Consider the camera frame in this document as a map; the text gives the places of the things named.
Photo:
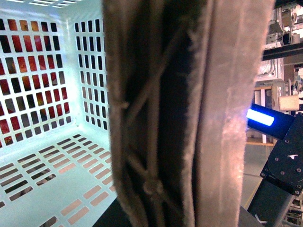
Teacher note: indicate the brown basket handle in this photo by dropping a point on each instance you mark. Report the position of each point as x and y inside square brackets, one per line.
[180, 82]

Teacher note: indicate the light blue plastic basket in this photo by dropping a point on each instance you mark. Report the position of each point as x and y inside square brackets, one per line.
[55, 159]

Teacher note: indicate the black robot arm blue light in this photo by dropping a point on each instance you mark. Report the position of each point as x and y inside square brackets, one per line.
[282, 174]

